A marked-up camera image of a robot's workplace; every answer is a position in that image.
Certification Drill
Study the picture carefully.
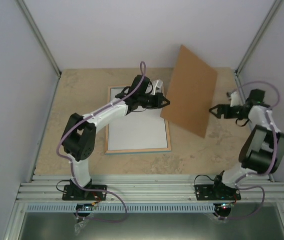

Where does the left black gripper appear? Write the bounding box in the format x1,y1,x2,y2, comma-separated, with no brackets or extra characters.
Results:
138,92,169,109

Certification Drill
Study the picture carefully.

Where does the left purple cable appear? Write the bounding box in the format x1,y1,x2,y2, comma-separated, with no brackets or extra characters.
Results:
57,61,128,223

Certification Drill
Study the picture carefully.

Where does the left controller circuit board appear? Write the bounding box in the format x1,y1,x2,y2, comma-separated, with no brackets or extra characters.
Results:
75,202,99,212

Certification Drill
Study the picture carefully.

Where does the aluminium corner post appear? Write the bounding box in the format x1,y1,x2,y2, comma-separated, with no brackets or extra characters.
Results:
16,0,62,78
234,0,284,76

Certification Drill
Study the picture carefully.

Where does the left aluminium corner post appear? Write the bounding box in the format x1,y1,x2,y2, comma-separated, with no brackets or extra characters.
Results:
16,0,62,78

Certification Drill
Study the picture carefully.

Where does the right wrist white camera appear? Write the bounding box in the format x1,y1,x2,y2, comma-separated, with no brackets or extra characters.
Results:
226,91,241,107

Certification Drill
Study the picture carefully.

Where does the sunflower photo print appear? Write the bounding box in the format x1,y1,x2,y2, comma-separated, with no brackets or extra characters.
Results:
108,87,169,151

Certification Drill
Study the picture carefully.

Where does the crumpled clear plastic bag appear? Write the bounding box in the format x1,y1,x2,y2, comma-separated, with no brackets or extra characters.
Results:
74,218,88,236

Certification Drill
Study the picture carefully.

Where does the grey slotted cable duct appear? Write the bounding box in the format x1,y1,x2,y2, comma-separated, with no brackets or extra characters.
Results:
26,203,215,213

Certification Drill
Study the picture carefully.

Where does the wrist white camera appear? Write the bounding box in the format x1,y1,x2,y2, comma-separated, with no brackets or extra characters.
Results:
226,91,241,107
151,79,163,95

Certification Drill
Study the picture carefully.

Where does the right controller circuit board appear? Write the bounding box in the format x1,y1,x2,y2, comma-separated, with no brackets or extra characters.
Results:
217,202,234,209

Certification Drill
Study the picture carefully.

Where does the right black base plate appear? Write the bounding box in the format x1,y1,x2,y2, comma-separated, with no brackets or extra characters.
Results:
194,184,241,201

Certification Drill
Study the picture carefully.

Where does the aluminium rail platform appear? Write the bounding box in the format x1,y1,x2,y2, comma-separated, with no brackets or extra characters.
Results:
16,174,284,203

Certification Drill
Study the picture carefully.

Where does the wooden picture frame with glass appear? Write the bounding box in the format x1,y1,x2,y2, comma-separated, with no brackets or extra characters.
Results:
104,84,172,155

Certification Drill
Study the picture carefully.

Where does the controller circuit board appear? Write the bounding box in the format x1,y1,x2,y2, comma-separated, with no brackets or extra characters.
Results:
217,202,234,209
75,202,99,212

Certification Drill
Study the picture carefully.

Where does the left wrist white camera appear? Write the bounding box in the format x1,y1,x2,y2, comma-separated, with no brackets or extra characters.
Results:
151,79,163,95

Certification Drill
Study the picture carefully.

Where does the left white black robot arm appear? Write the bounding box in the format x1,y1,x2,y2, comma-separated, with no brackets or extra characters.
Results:
57,75,170,200

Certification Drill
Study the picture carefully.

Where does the brown cardboard backing board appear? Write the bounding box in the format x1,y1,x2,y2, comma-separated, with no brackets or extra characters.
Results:
161,45,217,138

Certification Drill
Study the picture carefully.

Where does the right aluminium corner post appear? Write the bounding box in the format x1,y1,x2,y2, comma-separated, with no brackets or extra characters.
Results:
234,0,284,76

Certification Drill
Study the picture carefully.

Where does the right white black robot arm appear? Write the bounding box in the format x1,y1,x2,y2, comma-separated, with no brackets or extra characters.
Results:
209,89,284,200

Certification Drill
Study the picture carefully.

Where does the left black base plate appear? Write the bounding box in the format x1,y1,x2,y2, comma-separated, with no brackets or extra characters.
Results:
62,184,107,202

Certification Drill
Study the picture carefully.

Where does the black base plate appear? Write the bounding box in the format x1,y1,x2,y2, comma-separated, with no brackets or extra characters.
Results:
62,184,107,202
194,184,241,201

